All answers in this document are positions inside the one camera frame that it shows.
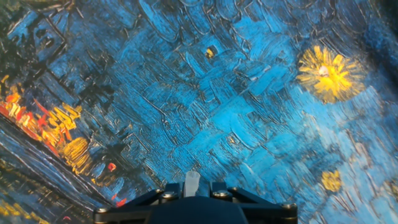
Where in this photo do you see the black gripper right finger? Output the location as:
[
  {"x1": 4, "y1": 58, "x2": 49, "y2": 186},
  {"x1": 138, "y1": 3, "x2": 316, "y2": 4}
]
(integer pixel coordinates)
[{"x1": 210, "y1": 182, "x2": 298, "y2": 224}]

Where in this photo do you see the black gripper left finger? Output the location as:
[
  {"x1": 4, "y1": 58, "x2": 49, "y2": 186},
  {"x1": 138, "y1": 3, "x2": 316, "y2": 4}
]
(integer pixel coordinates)
[{"x1": 93, "y1": 182, "x2": 185, "y2": 224}]

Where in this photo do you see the starry night painted cloth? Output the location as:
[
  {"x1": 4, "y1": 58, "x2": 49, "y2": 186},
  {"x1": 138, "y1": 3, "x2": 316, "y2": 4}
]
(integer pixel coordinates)
[{"x1": 0, "y1": 0, "x2": 398, "y2": 224}]

